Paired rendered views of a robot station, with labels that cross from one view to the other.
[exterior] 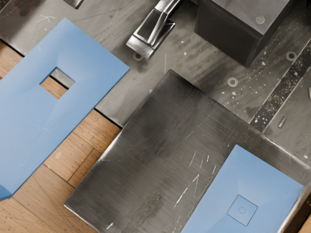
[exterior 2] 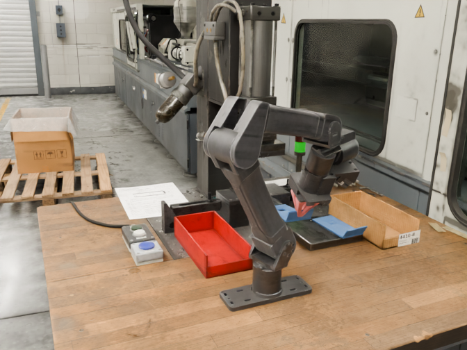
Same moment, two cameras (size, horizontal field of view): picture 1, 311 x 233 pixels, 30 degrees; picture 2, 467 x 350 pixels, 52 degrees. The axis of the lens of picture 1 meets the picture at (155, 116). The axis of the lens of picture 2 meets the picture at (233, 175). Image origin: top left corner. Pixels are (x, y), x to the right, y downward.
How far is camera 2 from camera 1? 121 cm
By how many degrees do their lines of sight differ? 65
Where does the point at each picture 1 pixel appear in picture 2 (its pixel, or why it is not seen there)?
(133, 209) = (320, 235)
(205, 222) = (331, 227)
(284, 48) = not seen: hidden behind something
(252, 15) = (283, 192)
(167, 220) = (326, 232)
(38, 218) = (310, 255)
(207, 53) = not seen: hidden behind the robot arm
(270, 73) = not seen: hidden behind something
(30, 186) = (298, 254)
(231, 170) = (319, 221)
